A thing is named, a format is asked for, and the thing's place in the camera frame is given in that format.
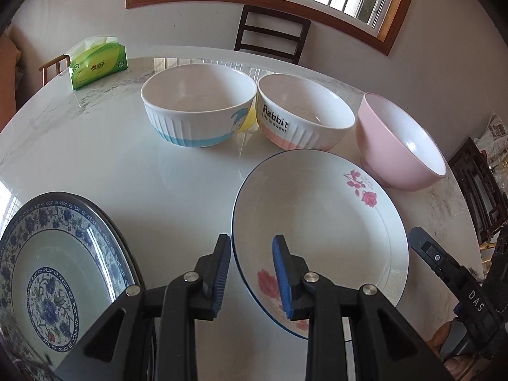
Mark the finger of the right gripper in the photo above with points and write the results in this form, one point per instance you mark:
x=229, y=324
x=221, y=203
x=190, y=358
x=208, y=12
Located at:
x=437, y=258

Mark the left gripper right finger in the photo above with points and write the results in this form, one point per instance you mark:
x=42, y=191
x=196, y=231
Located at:
x=310, y=296

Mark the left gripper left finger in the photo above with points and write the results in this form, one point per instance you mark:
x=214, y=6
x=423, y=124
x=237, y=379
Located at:
x=196, y=295

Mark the white plate pink roses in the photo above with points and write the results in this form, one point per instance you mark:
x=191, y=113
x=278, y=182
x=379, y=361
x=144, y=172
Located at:
x=330, y=212

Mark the blue white patterned plate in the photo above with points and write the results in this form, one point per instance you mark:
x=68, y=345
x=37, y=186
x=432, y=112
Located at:
x=63, y=263

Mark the white Rabbit bowl pink base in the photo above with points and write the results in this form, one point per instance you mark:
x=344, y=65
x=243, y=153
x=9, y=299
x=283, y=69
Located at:
x=297, y=113

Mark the white bowl blue base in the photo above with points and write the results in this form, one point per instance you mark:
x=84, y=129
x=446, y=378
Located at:
x=198, y=105

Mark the person's right hand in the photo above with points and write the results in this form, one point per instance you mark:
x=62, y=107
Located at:
x=450, y=343

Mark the dark wooden side cabinet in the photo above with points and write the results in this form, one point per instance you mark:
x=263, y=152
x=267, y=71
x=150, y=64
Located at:
x=486, y=203

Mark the newspaper on cabinet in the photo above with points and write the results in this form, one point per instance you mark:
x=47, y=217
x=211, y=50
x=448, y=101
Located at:
x=492, y=144

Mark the yellow warning sticker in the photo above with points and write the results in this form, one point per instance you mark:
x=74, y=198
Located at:
x=249, y=121

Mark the green tissue pack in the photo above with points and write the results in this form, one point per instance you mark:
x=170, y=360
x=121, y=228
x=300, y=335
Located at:
x=95, y=58

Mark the dark wooden chair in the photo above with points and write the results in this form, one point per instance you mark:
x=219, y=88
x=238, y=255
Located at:
x=298, y=40

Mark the light wooden chair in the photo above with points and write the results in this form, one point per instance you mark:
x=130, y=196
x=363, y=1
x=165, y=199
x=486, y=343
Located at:
x=60, y=63

